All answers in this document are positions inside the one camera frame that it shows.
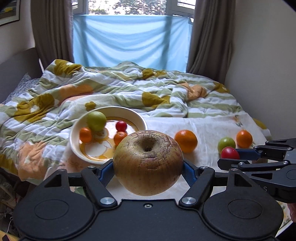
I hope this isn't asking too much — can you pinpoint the small orange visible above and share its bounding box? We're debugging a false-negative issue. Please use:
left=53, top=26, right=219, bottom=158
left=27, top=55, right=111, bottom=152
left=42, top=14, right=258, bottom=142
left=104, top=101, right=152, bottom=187
left=236, top=130, right=253, bottom=149

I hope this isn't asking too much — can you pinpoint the large orange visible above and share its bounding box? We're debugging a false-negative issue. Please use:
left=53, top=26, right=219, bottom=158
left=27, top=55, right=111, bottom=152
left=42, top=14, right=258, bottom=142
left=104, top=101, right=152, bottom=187
left=174, top=130, right=198, bottom=153

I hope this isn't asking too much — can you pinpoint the small orange mandarin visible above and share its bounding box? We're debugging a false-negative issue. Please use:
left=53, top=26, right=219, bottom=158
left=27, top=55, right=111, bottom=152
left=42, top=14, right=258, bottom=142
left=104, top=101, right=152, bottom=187
left=79, top=127, right=93, bottom=143

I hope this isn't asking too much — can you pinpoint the large brownish apple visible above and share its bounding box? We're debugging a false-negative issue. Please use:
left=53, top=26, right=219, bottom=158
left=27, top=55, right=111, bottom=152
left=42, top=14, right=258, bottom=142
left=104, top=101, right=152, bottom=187
left=113, top=130, right=184, bottom=196

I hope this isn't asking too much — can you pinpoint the small red tomato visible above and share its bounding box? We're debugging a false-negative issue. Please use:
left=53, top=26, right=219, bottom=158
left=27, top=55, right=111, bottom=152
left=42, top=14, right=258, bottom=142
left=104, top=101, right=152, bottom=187
left=115, top=120, right=127, bottom=132

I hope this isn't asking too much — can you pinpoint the small green apple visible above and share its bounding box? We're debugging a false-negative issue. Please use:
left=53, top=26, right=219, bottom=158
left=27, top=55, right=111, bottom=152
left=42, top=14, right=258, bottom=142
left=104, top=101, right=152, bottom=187
left=86, top=111, right=107, bottom=132

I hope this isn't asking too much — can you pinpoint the cream yellow bear bowl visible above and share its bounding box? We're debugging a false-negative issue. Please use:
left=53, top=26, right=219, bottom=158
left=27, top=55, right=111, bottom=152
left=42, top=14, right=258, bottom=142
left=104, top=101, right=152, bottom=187
left=69, top=106, right=147, bottom=165

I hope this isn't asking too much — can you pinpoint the white embossed cloth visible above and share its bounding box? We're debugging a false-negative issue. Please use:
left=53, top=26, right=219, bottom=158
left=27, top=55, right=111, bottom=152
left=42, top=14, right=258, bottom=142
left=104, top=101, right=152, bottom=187
left=60, top=115, right=292, bottom=232

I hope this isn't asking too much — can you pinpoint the green striped floral duvet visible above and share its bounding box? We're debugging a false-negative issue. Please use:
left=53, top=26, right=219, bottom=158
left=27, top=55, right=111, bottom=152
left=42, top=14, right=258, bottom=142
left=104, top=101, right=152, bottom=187
left=1, top=59, right=271, bottom=183

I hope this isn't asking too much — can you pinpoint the brown right curtain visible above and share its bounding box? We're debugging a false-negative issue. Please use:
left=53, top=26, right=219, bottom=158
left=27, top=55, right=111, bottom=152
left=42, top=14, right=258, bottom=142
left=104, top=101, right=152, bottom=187
left=186, top=0, right=236, bottom=84

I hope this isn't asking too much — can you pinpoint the brown curtain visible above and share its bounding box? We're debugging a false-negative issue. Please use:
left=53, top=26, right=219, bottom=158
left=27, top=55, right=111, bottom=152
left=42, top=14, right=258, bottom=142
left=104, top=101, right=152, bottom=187
left=186, top=0, right=236, bottom=84
left=31, top=0, right=74, bottom=68

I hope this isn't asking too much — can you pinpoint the grey patterned pillow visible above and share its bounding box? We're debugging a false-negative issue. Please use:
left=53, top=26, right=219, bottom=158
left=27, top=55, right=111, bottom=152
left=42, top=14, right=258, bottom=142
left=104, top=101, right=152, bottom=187
left=1, top=73, right=40, bottom=104

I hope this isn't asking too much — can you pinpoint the grey bed headboard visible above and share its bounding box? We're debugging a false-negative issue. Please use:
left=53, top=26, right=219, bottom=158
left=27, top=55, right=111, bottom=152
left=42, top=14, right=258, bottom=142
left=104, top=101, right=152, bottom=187
left=0, top=48, right=43, bottom=102

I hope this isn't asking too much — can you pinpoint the light blue window sheet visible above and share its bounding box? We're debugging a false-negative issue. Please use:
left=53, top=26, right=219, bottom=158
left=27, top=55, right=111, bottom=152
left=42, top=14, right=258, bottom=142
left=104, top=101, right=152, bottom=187
left=73, top=15, right=193, bottom=72

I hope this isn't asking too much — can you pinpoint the brown left curtain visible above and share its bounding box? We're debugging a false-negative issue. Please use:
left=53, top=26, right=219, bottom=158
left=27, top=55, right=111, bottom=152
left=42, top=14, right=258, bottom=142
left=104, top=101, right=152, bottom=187
left=31, top=0, right=74, bottom=68

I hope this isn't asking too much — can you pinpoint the framed wall picture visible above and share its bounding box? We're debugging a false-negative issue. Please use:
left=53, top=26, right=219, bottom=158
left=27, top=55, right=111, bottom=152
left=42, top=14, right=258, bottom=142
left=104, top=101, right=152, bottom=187
left=1, top=0, right=21, bottom=26

